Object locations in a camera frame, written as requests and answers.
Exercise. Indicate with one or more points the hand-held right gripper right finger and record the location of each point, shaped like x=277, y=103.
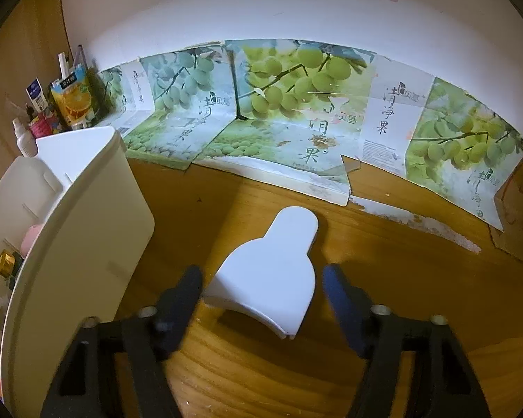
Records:
x=344, y=309

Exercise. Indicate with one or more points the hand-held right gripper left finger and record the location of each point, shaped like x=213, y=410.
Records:
x=178, y=309

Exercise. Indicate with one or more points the white plastic tray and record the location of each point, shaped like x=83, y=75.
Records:
x=83, y=235

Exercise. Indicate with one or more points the pink round sponge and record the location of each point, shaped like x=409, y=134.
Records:
x=31, y=239

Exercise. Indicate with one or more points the gold cap dark bottle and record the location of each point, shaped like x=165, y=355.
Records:
x=6, y=263

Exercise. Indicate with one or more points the brown cardboard sheet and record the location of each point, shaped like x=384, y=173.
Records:
x=521, y=209

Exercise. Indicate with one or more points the grape print cardboard sheet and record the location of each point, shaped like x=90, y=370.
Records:
x=287, y=96

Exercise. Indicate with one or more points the white spray bottle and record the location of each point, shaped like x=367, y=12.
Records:
x=25, y=141

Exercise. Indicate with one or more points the yellow juice carton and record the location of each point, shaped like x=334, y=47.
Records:
x=74, y=100

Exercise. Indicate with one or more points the white pen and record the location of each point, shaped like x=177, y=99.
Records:
x=62, y=65

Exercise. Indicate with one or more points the wooden shelf unit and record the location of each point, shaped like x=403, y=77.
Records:
x=26, y=43

